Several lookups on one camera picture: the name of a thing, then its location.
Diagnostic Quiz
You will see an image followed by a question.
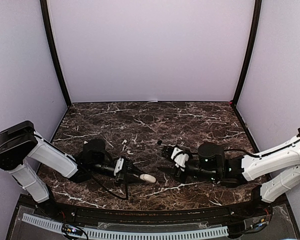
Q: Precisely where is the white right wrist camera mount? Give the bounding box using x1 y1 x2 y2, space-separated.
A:
170 147 190 170

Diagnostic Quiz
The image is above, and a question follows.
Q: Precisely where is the white earbud charging case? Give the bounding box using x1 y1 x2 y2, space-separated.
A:
139 174 157 184

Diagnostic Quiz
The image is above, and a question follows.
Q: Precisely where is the white slotted cable duct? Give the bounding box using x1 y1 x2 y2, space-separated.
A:
21 213 229 240

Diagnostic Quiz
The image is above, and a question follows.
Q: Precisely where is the black front table rail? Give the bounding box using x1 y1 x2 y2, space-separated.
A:
14 191 288 227

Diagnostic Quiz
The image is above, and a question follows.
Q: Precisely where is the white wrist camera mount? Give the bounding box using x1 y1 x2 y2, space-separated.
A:
170 147 190 170
113 158 125 176

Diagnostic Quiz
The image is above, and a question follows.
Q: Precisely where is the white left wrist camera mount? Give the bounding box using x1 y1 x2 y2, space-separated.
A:
113 158 125 176

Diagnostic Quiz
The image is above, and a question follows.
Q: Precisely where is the left black frame post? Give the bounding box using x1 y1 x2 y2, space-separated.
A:
39 0 72 108

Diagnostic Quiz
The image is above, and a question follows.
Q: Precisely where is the black frame post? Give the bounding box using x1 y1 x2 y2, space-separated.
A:
231 0 262 108
39 0 72 108

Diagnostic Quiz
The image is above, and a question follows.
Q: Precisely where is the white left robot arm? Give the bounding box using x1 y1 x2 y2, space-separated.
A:
0 120 156 218

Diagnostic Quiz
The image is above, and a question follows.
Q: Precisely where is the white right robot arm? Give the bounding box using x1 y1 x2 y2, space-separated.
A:
159 128 300 217

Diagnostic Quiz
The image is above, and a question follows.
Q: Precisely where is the right black frame post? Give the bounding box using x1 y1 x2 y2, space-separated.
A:
231 0 262 108

